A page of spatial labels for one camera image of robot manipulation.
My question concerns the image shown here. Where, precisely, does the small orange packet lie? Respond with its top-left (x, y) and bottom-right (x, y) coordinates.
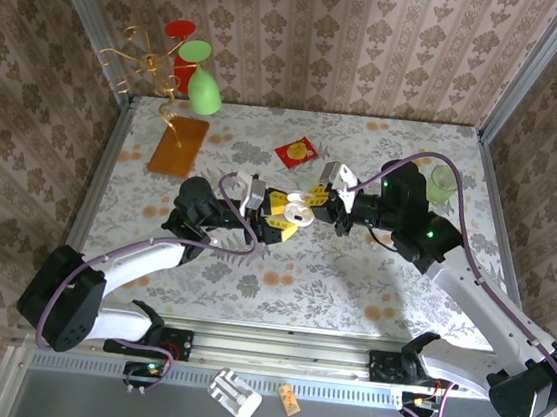
top-left (275, 382), bottom-right (305, 417)

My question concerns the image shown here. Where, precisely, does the mint green charging case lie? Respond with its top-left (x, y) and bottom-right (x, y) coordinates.
top-left (293, 176), bottom-right (316, 197)

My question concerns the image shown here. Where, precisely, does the floral table cover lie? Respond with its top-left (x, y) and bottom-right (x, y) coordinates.
top-left (68, 84), bottom-right (544, 356)

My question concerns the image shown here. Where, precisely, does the green wine glass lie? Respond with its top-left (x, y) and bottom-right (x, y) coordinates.
top-left (172, 37), bottom-right (229, 116)

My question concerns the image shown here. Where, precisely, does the aluminium mounting rail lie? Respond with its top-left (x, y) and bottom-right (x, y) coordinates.
top-left (154, 313), bottom-right (557, 408)

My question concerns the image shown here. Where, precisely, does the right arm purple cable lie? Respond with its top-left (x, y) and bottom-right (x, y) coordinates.
top-left (323, 144), bottom-right (557, 417)

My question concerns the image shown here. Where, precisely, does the slotted grey cable duct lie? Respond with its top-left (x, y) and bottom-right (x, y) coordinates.
top-left (3, 342), bottom-right (408, 411)

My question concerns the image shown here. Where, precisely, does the red wine glass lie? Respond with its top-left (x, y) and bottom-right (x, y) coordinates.
top-left (158, 18), bottom-right (201, 96)

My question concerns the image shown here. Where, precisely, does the green plastic cup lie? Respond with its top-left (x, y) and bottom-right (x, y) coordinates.
top-left (427, 164), bottom-right (464, 208)

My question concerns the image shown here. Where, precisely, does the red foil packet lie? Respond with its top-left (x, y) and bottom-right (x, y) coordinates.
top-left (272, 132), bottom-right (321, 172)

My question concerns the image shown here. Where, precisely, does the white plastic holder tray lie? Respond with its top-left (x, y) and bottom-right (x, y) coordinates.
top-left (204, 365), bottom-right (266, 417)

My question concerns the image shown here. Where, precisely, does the small controller board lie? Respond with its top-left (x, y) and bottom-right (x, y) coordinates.
top-left (398, 389), bottom-right (446, 417)
top-left (120, 357), bottom-right (175, 401)

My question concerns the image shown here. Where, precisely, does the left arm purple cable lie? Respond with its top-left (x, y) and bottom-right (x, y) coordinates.
top-left (30, 151), bottom-right (267, 401)

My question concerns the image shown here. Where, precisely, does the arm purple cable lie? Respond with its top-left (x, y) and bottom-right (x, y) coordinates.
top-left (30, 151), bottom-right (267, 401)
top-left (323, 144), bottom-right (557, 417)

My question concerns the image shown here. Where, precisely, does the gold wire rack orange base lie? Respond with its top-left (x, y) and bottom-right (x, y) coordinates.
top-left (81, 21), bottom-right (222, 181)

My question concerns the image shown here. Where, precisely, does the aluminium table side rail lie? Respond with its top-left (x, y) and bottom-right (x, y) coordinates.
top-left (450, 127), bottom-right (557, 362)
top-left (43, 87), bottom-right (139, 311)

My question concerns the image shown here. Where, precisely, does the aluminium frame post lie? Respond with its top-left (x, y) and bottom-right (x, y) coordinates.
top-left (27, 0), bottom-right (145, 102)
top-left (475, 0), bottom-right (557, 151)

